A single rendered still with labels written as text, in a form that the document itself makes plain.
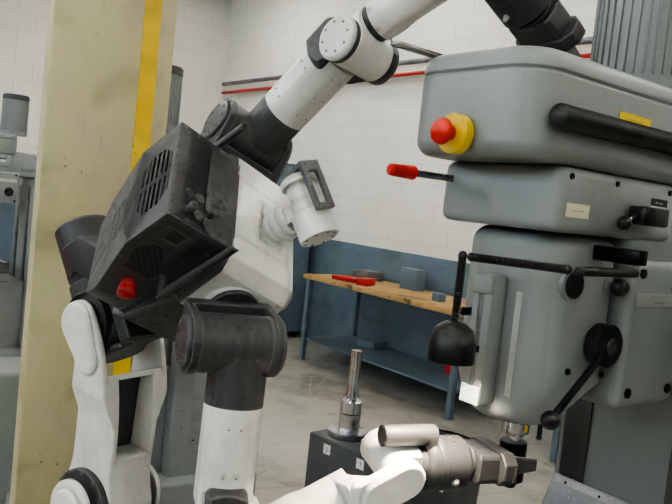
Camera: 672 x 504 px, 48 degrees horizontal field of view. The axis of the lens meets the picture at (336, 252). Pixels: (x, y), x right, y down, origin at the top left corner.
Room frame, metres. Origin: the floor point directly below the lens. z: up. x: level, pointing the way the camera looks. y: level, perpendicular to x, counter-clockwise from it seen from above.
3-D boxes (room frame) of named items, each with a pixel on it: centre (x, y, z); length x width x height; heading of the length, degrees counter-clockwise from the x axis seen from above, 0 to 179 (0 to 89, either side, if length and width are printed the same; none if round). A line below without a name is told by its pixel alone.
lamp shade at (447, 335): (1.12, -0.19, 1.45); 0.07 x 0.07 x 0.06
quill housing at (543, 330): (1.28, -0.34, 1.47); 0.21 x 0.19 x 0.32; 38
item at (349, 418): (1.64, -0.07, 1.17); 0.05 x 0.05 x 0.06
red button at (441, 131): (1.12, -0.14, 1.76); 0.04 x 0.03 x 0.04; 38
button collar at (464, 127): (1.13, -0.16, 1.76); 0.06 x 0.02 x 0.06; 38
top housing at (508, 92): (1.28, -0.35, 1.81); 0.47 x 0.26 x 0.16; 128
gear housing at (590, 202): (1.30, -0.37, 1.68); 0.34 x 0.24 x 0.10; 128
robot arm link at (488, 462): (1.24, -0.26, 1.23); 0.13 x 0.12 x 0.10; 23
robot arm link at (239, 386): (1.12, 0.14, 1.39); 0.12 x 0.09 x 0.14; 114
